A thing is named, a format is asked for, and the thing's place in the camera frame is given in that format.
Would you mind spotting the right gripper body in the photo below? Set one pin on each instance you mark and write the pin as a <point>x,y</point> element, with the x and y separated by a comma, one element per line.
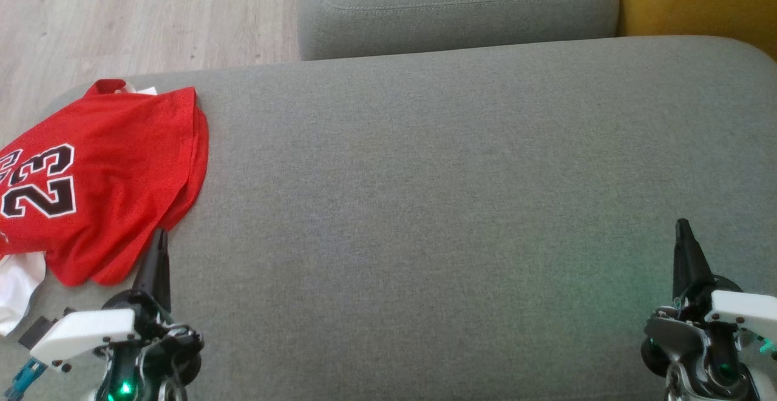
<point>740,316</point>

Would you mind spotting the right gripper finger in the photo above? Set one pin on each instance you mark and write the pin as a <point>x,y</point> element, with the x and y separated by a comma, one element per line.
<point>678,267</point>
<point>697,273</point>

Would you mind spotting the red number 23 jersey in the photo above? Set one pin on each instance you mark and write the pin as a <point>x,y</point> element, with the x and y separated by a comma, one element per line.
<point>121,146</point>

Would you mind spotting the grey sofa seat cushion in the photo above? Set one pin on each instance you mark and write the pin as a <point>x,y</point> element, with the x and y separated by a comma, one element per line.
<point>455,6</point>

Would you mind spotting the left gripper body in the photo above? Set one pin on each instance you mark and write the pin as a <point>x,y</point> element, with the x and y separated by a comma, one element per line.
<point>91,331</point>

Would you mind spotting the large grey sofa seat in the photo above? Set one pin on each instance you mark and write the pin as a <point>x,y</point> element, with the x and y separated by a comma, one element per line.
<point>425,207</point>

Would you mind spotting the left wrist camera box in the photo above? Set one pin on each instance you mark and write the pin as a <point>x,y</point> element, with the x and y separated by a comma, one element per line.
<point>35,330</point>

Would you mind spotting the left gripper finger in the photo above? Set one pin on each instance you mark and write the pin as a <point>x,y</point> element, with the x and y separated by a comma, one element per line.
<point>150,273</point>
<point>166,279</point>

